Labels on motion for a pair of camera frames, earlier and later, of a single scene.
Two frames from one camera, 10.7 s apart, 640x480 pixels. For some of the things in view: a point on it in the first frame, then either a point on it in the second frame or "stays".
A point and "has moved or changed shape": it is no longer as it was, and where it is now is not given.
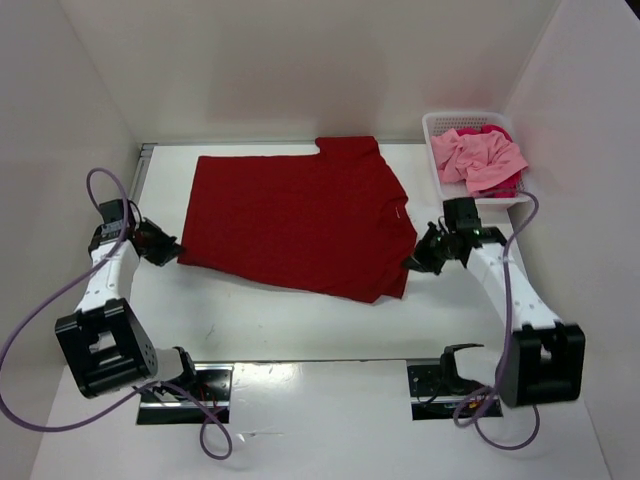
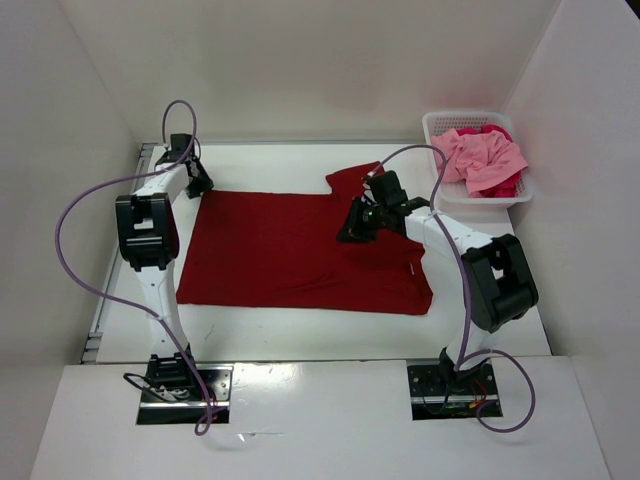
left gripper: x=167 y=250 → x=204 y=184
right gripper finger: x=412 y=263 → x=360 y=223
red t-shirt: x=337 y=221 has moved or changed shape
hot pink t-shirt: x=510 y=188 stays
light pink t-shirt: x=475 y=159 stays
